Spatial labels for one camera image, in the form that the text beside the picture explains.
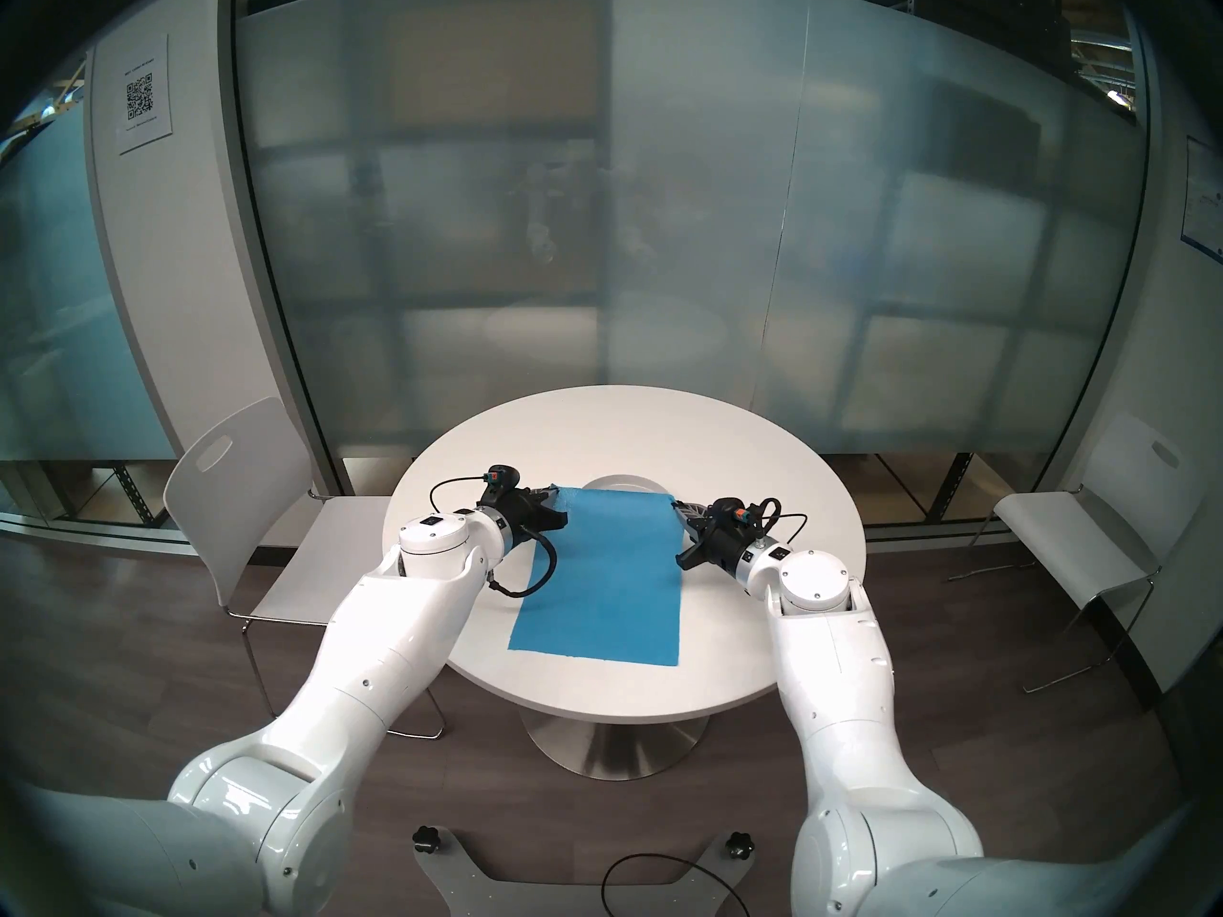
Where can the brushed steel table base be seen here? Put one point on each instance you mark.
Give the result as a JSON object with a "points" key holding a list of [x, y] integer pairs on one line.
{"points": [[616, 748]]}

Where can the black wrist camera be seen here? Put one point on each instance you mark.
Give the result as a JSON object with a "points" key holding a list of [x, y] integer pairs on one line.
{"points": [[731, 514], [500, 479]]}

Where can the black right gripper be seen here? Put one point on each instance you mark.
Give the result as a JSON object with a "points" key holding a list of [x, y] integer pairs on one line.
{"points": [[726, 547]]}

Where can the black metal shelf frame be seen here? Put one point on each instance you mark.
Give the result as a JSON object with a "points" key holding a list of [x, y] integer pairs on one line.
{"points": [[951, 490], [119, 493]]}

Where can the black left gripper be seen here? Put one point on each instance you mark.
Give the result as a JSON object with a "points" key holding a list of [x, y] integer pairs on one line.
{"points": [[525, 519]]}

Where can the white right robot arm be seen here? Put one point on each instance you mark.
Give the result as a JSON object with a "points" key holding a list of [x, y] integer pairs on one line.
{"points": [[841, 695]]}

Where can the black star knob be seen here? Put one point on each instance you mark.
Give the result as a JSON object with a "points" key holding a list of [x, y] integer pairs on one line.
{"points": [[739, 844], [428, 840]]}

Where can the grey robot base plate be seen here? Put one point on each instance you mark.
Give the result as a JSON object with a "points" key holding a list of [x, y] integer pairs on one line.
{"points": [[573, 894]]}

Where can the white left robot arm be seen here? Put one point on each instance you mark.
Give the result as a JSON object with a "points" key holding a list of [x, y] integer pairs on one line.
{"points": [[382, 657]]}

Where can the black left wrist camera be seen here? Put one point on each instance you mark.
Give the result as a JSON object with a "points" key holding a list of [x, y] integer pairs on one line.
{"points": [[500, 479]]}

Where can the white QR code sign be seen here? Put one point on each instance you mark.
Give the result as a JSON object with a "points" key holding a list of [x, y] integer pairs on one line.
{"points": [[143, 94]]}

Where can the grey round plate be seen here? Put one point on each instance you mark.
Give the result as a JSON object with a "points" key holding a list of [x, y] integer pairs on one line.
{"points": [[626, 483]]}

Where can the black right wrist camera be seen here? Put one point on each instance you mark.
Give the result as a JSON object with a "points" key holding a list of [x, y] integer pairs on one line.
{"points": [[731, 514]]}

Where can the white plastic chair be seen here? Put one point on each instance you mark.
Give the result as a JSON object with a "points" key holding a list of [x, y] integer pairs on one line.
{"points": [[239, 476], [1099, 533]]}

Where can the white wall poster blue trim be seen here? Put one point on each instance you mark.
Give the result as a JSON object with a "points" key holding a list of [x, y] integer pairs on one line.
{"points": [[1204, 199]]}

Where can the blue cloth napkin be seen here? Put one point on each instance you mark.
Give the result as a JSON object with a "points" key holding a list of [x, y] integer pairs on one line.
{"points": [[602, 581]]}

